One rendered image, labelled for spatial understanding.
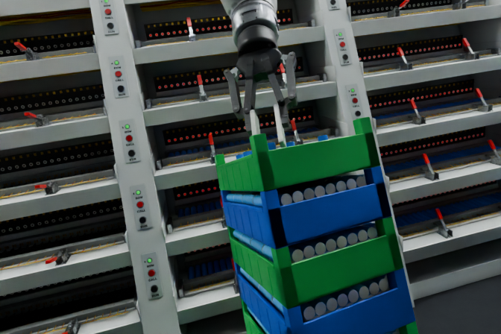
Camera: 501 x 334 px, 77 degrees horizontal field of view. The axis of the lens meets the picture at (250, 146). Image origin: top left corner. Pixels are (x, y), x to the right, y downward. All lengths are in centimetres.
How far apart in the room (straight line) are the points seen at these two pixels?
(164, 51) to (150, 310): 74
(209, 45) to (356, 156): 64
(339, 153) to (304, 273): 18
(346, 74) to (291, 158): 66
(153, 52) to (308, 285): 78
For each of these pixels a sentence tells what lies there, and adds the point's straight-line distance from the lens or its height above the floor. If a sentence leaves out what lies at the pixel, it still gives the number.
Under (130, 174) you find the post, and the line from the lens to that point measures 94.
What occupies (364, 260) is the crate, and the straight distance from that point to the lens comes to 52.
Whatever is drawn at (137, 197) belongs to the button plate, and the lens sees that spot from 94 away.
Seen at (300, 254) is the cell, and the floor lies 38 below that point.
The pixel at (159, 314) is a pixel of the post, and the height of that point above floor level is 17.
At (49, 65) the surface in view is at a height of 91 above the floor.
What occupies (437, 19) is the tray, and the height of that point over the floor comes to 90.
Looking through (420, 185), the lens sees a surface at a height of 36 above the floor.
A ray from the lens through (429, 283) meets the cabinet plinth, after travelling 126.
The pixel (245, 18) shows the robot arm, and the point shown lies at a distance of 61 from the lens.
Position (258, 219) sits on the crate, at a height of 44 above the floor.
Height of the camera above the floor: 51
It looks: 4 degrees up
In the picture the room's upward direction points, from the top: 11 degrees counter-clockwise
